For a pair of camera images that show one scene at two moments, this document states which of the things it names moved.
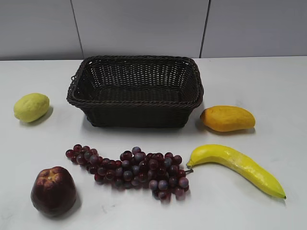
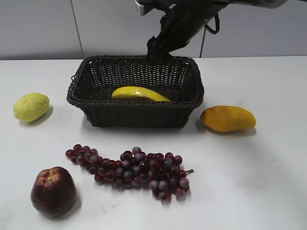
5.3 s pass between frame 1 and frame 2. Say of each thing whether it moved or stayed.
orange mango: stayed
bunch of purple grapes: stayed
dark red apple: stayed
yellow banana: moved
